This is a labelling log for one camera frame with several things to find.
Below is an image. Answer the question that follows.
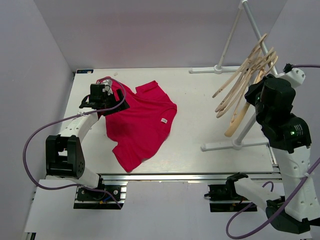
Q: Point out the beige hanger front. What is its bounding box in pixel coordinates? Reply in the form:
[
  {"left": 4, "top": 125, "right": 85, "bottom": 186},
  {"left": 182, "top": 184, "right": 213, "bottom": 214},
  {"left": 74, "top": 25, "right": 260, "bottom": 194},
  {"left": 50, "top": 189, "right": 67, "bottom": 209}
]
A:
[{"left": 224, "top": 70, "right": 268, "bottom": 137}]

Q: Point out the beige hanger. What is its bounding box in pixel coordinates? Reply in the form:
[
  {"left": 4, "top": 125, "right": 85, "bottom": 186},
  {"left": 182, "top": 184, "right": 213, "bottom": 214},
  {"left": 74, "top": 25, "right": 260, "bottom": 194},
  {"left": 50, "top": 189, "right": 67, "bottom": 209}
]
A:
[
  {"left": 212, "top": 47, "right": 278, "bottom": 118},
  {"left": 224, "top": 70, "right": 268, "bottom": 137},
  {"left": 212, "top": 33, "right": 268, "bottom": 99}
]

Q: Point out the red t shirt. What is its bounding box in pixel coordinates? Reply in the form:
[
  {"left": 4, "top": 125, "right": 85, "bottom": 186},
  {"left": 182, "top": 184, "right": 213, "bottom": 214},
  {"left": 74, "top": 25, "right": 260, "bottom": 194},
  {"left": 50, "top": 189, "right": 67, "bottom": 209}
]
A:
[{"left": 105, "top": 81, "right": 178, "bottom": 173}]

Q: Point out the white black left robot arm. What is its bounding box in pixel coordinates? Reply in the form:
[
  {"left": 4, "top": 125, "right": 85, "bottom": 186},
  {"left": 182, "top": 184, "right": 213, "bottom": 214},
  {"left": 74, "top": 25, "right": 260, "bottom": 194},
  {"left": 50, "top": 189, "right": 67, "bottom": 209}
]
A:
[{"left": 45, "top": 77, "right": 130, "bottom": 200}]

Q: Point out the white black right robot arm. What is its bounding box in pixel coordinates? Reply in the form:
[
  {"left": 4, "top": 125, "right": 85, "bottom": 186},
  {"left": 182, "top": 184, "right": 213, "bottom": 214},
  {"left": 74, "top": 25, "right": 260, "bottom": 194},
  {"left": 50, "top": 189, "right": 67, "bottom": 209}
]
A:
[{"left": 205, "top": 63, "right": 320, "bottom": 235}]

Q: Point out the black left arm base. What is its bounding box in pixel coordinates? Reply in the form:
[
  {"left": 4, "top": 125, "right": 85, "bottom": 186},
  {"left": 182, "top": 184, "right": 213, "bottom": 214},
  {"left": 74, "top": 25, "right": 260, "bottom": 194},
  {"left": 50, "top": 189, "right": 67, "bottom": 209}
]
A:
[{"left": 73, "top": 184, "right": 127, "bottom": 210}]

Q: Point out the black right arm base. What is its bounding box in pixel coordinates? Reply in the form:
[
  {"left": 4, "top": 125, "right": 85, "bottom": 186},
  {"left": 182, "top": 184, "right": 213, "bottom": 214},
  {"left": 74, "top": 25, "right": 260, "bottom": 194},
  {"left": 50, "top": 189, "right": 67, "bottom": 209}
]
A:
[{"left": 204, "top": 172, "right": 250, "bottom": 213}]

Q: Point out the beige hanger rear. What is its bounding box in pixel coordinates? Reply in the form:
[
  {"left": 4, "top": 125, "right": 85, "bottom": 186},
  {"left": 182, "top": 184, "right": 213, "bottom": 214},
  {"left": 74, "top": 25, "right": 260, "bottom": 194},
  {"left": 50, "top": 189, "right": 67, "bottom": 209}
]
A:
[{"left": 212, "top": 33, "right": 268, "bottom": 99}]

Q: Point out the beige hanger middle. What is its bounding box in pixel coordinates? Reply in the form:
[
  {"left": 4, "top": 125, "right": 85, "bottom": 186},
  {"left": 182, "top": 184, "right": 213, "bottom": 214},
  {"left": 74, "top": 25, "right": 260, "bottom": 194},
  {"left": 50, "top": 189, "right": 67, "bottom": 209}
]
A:
[{"left": 212, "top": 47, "right": 278, "bottom": 118}]

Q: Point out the blue label sticker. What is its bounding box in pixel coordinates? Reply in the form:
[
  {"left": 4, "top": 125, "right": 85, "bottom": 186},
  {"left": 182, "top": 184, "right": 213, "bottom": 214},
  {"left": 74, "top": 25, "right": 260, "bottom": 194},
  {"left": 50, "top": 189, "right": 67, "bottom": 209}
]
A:
[{"left": 76, "top": 69, "right": 94, "bottom": 74}]

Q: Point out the white clothes rack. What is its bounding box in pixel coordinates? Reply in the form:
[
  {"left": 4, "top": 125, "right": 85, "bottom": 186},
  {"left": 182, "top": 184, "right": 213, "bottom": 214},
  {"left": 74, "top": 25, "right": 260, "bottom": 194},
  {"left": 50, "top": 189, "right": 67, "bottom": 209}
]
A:
[{"left": 189, "top": 0, "right": 278, "bottom": 138}]

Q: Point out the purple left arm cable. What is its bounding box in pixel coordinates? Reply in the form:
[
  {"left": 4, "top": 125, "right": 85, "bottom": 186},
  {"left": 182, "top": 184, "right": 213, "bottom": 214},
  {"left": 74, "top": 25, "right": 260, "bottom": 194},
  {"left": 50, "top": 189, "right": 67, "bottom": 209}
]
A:
[{"left": 22, "top": 77, "right": 126, "bottom": 210}]

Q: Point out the aluminium table rail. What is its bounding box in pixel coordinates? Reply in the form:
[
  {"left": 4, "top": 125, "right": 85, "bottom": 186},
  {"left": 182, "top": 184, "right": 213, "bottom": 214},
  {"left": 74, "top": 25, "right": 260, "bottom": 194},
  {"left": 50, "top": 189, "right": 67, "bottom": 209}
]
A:
[{"left": 44, "top": 171, "right": 283, "bottom": 183}]

